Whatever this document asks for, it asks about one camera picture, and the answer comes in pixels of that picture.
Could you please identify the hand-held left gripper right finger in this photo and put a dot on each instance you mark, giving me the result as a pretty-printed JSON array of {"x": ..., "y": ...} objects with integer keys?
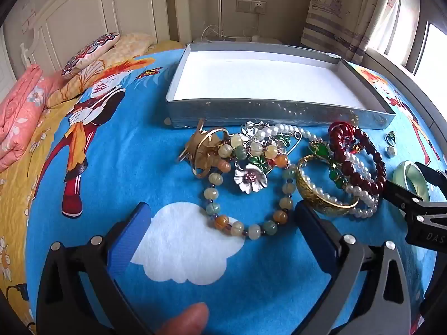
[{"x": 314, "y": 230}]

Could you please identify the white wall pipe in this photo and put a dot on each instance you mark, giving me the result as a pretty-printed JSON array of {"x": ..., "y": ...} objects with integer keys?
[{"x": 220, "y": 3}]

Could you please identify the yellow pillow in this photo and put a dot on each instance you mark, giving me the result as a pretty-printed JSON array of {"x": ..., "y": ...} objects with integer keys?
[{"x": 129, "y": 47}]

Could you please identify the wall socket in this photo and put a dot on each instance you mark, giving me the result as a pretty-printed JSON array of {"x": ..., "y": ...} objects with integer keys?
[{"x": 251, "y": 6}]

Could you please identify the pale green jade bangle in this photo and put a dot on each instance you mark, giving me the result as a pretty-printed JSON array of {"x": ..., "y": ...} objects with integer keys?
[{"x": 401, "y": 174}]

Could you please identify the gold bangle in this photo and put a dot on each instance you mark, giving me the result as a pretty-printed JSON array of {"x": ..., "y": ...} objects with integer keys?
[{"x": 314, "y": 195}]

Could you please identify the cream wooden headboard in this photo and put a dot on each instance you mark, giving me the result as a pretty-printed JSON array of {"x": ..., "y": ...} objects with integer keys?
[{"x": 87, "y": 7}]

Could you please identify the grey cardboard box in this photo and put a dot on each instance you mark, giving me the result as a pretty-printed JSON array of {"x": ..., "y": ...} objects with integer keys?
[{"x": 262, "y": 73}]

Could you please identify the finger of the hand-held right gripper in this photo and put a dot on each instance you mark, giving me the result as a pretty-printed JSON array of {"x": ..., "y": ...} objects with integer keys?
[
  {"x": 401, "y": 195},
  {"x": 429, "y": 178}
]

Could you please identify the black charger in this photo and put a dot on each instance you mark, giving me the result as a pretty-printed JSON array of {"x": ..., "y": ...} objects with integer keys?
[{"x": 19, "y": 291}]

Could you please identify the blue printed blanket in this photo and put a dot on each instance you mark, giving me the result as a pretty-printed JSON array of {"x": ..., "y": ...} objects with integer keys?
[{"x": 115, "y": 167}]

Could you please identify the green leaf brooch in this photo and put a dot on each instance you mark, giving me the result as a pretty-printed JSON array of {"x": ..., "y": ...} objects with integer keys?
[{"x": 260, "y": 162}]

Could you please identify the patterned pillow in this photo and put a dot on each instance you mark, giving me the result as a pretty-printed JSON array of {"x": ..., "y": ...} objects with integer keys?
[{"x": 90, "y": 54}]

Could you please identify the silver flower brooch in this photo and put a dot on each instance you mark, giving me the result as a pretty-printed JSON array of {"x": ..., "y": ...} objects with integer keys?
[{"x": 249, "y": 178}]

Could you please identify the green and pearl earring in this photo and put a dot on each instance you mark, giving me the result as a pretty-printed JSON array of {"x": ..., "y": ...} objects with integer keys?
[{"x": 391, "y": 151}]

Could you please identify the pink quilt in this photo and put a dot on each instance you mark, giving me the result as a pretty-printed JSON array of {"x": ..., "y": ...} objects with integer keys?
[{"x": 21, "y": 111}]

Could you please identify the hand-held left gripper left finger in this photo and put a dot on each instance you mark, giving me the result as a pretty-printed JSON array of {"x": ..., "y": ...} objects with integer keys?
[{"x": 129, "y": 237}]

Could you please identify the window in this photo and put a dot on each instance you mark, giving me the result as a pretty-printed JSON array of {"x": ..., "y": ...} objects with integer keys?
[{"x": 429, "y": 45}]

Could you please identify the person's left hand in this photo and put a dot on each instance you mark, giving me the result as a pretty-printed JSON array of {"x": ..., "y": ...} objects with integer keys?
[{"x": 187, "y": 319}]

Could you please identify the printed curtain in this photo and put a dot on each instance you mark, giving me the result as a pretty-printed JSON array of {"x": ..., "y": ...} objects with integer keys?
[{"x": 338, "y": 10}]

